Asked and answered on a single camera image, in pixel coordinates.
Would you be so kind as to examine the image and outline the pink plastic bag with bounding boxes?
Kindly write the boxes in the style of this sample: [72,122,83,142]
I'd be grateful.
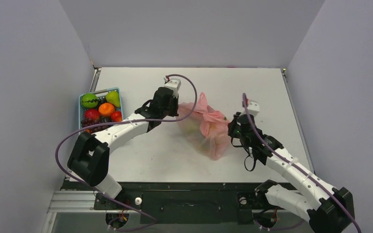
[176,92,231,160]

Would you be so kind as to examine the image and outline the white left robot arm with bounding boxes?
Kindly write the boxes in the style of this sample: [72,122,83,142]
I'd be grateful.
[67,85,179,209]

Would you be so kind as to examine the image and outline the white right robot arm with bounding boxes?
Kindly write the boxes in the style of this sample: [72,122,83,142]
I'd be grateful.
[228,112,357,233]

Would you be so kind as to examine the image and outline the red yellow fake mango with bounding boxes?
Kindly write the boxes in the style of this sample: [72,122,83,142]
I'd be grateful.
[110,111,123,122]

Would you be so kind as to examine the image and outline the green fake pear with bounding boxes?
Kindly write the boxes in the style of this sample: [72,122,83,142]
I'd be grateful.
[105,90,121,108]

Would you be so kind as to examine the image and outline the orange fake orange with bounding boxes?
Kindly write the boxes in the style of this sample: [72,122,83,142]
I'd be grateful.
[98,102,116,117]

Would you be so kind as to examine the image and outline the red fake apple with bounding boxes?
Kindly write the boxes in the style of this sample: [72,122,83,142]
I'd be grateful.
[84,109,101,120]

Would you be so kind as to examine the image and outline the purple fake grapes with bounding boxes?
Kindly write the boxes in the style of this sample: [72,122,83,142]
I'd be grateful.
[81,117,112,133]

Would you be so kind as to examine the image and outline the blue plastic basket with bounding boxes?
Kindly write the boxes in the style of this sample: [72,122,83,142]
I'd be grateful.
[78,87,124,132]

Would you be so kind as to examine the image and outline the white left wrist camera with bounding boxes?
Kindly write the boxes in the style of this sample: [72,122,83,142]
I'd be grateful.
[164,77,181,99]

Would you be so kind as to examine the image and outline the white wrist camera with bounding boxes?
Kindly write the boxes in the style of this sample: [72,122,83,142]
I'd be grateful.
[164,77,181,99]
[246,99,260,117]

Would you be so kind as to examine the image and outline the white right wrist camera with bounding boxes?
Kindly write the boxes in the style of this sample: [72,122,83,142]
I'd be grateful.
[246,99,260,117]

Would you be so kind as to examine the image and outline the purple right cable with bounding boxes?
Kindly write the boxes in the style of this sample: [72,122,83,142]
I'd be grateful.
[241,93,363,233]

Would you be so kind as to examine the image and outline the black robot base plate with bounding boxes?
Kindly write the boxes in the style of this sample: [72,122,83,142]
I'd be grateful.
[61,178,319,226]

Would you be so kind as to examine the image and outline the aluminium frame rail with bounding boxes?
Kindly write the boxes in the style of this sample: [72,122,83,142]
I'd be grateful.
[41,191,96,233]

